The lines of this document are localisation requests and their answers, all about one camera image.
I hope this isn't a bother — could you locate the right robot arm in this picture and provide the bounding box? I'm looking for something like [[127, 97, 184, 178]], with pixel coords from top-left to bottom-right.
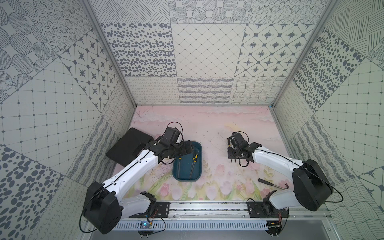
[[228, 132, 334, 216]]

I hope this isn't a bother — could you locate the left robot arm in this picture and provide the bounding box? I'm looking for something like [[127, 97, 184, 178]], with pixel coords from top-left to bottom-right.
[[80, 127, 194, 234]]

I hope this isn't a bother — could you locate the aluminium mounting rail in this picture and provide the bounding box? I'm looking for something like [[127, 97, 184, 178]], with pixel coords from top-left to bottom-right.
[[163, 200, 331, 221]]

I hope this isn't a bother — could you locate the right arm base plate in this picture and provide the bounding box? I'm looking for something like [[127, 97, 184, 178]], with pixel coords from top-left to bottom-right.
[[246, 201, 290, 218]]

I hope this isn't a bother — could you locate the perforated cable duct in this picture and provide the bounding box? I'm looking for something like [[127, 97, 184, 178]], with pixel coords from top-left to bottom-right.
[[114, 220, 268, 231]]

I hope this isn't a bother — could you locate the teal plastic storage box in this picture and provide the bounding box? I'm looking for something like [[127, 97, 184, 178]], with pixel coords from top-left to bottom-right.
[[172, 142, 203, 182]]

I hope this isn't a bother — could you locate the small green circuit board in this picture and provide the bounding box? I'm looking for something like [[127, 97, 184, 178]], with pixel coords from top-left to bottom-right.
[[139, 221, 152, 230]]

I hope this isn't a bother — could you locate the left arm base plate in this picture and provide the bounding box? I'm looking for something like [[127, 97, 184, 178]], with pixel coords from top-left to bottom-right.
[[130, 202, 170, 219]]

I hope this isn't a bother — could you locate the black box lid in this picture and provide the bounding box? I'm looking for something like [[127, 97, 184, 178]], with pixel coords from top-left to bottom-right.
[[106, 128, 154, 167]]

